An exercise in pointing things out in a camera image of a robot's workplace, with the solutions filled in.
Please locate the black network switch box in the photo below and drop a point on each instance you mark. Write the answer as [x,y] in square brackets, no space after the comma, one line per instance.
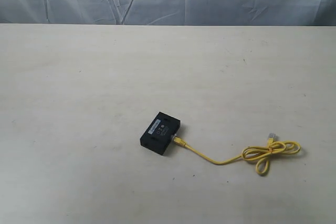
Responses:
[160,133]

